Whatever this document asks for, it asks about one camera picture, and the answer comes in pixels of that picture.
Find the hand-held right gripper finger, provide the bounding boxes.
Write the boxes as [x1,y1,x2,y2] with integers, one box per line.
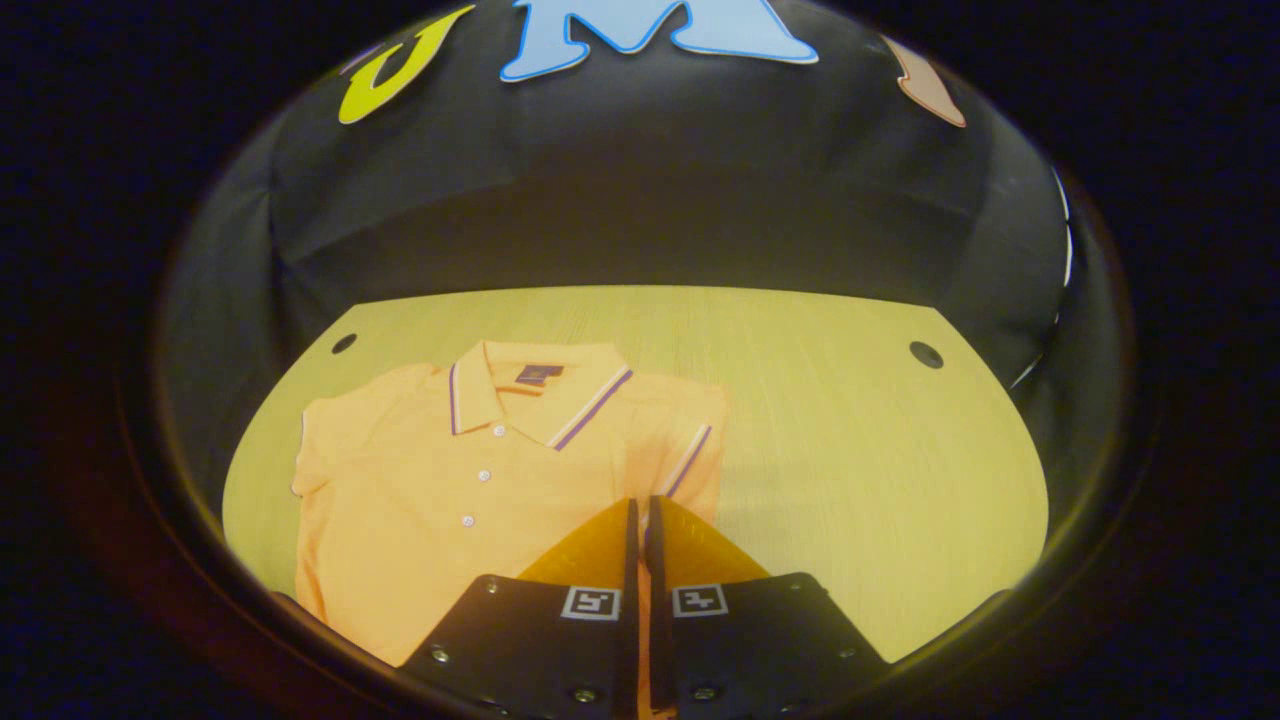
[398,496,642,720]
[645,494,891,720]

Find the orange T-shirt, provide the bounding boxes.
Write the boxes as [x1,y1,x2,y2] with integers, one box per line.
[290,340,731,720]

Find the black backdrop cloth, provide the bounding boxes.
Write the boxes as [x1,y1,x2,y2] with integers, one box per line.
[155,0,1131,561]

